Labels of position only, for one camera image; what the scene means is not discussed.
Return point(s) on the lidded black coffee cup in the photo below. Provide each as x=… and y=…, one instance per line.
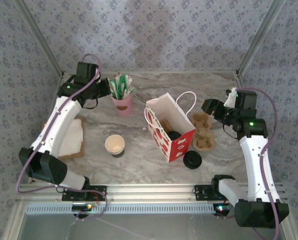
x=174, y=135

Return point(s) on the red white paper gift bag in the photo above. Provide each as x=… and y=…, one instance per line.
x=181, y=147

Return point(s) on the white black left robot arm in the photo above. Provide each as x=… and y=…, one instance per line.
x=56, y=120

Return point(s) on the wooden stir stick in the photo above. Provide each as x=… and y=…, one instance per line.
x=118, y=75

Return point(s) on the pink holder cup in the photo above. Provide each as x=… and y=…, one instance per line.
x=123, y=107

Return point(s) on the brown pulp cup carrier stack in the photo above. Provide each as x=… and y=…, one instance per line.
x=202, y=140

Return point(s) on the black cup lid stack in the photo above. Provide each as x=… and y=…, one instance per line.
x=193, y=160

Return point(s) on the white paper napkin stack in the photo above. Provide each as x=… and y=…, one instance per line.
x=72, y=135

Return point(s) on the circuit board with LEDs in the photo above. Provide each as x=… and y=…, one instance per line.
x=221, y=208
x=89, y=207

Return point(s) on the grey metal sheet panel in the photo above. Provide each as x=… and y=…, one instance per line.
x=188, y=227

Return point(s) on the thin aluminium table edge rail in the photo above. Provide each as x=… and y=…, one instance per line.
x=213, y=72

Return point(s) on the aluminium table side rail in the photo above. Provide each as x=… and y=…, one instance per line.
x=240, y=81
x=54, y=100

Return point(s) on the aluminium corner post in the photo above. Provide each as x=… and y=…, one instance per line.
x=44, y=40
x=257, y=40

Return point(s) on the wide aluminium mounting rail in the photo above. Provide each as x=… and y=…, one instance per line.
x=151, y=192

